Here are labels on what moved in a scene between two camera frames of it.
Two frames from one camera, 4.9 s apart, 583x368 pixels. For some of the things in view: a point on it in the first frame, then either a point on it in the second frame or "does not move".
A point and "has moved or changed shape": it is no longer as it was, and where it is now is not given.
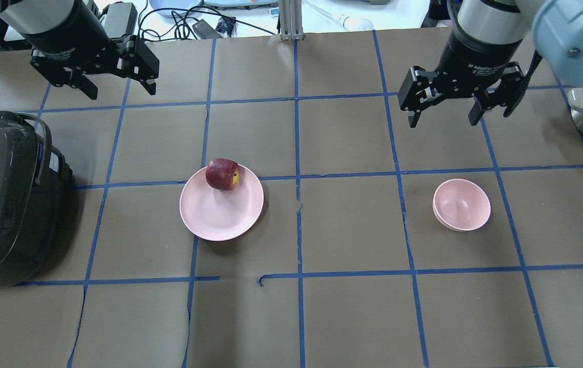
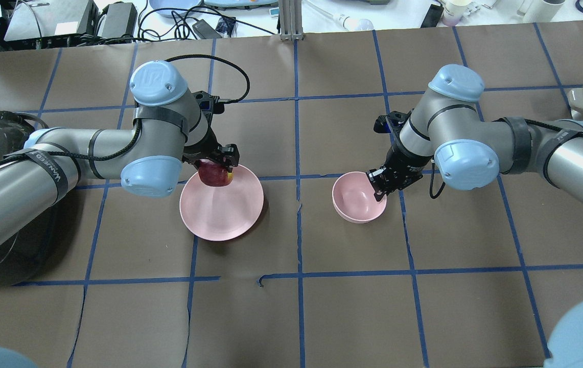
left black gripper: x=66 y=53 to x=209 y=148
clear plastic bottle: x=348 y=22 does not move
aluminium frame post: x=290 y=20 does not move
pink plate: x=221 y=215 does not move
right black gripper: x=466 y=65 to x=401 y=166
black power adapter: x=205 y=30 does not move
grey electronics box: x=120 y=19 does not move
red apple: x=223 y=174 has moved or changed shape
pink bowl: x=461 y=205 to x=354 y=198
